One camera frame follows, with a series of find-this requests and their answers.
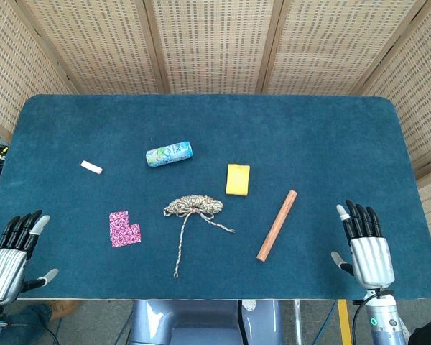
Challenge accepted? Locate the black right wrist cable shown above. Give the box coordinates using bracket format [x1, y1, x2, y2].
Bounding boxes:
[351, 289, 394, 345]

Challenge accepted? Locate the black fabric object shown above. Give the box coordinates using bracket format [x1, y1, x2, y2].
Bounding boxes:
[409, 318, 431, 345]

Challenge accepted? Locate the braided multicolour rope bundle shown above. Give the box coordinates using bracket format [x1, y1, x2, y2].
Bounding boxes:
[162, 194, 236, 279]

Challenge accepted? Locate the blue-grey robot torso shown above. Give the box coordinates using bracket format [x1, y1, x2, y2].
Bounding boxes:
[127, 300, 284, 345]

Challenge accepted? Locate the yellow floor tape strip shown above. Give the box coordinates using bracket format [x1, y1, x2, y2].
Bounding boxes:
[337, 300, 353, 345]

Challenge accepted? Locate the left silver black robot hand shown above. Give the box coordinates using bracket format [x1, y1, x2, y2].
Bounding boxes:
[0, 210, 60, 306]

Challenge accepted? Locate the wooden rod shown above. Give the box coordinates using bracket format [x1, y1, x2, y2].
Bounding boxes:
[256, 190, 298, 262]

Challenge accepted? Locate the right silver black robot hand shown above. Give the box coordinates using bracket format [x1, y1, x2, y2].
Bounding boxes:
[330, 199, 396, 290]

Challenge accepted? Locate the blue carpet table mat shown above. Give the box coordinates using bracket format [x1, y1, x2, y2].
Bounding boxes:
[0, 93, 431, 301]

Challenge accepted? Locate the metal table leg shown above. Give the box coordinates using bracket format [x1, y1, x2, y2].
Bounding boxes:
[292, 300, 305, 345]

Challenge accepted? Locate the yellow sponge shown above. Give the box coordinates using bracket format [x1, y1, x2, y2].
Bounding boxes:
[225, 163, 251, 197]

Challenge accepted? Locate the blue green drink can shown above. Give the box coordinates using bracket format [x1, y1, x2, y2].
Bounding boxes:
[145, 140, 195, 169]

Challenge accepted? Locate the pink patterned L-shaped card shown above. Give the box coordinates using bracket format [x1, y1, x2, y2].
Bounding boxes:
[108, 211, 142, 249]

